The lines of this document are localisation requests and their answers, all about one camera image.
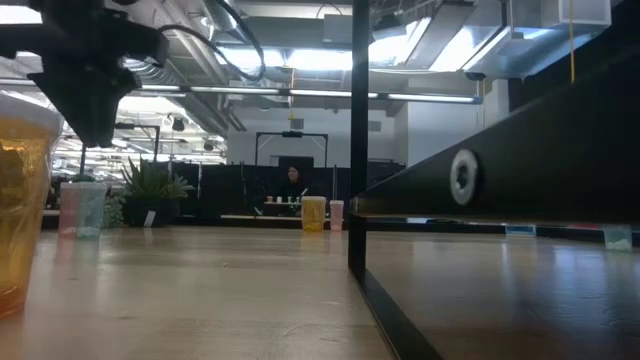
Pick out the potted green succulent plant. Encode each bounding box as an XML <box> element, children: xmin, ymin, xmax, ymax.
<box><xmin>102</xmin><ymin>157</ymin><xmax>196</xmax><ymax>230</ymax></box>

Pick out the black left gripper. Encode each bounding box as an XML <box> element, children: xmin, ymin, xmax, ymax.
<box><xmin>29</xmin><ymin>0</ymin><xmax>169</xmax><ymax>149</ymax></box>

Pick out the black background rig frame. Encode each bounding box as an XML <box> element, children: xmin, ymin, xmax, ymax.
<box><xmin>114</xmin><ymin>122</ymin><xmax>162</xmax><ymax>166</ymax></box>
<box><xmin>254</xmin><ymin>130</ymin><xmax>330</xmax><ymax>169</ymax></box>

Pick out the small green pill bottle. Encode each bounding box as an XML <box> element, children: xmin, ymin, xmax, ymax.
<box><xmin>602</xmin><ymin>224</ymin><xmax>634</xmax><ymax>253</ymax></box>
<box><xmin>75</xmin><ymin>182</ymin><xmax>108</xmax><ymax>239</ymax></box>

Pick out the background wooden table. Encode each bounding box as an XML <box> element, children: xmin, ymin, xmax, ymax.
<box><xmin>219</xmin><ymin>213</ymin><xmax>334</xmax><ymax>224</ymax></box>

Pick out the black partition wall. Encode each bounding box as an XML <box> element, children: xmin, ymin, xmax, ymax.
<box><xmin>169</xmin><ymin>160</ymin><xmax>407</xmax><ymax>219</ymax></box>

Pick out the white round shelf fastener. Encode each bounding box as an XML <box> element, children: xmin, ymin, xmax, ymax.
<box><xmin>448</xmin><ymin>148</ymin><xmax>481</xmax><ymax>207</ymax></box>

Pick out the long ceiling light bar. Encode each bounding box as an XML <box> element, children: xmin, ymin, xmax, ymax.
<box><xmin>134</xmin><ymin>82</ymin><xmax>484</xmax><ymax>105</ymax></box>

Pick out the small pink pill bottle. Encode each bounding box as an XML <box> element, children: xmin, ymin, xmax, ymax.
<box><xmin>329</xmin><ymin>199</ymin><xmax>345</xmax><ymax>232</ymax></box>
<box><xmin>58</xmin><ymin>182</ymin><xmax>81</xmax><ymax>239</ymax></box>

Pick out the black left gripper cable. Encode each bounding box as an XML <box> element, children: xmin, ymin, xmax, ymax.
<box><xmin>157</xmin><ymin>0</ymin><xmax>268</xmax><ymax>85</ymax></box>

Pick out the large orange pill bottle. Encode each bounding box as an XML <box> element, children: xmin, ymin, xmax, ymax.
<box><xmin>301</xmin><ymin>195</ymin><xmax>327</xmax><ymax>233</ymax></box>
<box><xmin>0</xmin><ymin>92</ymin><xmax>65</xmax><ymax>320</ymax></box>

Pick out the person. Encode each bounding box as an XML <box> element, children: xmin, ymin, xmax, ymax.
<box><xmin>279</xmin><ymin>164</ymin><xmax>314</xmax><ymax>217</ymax></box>

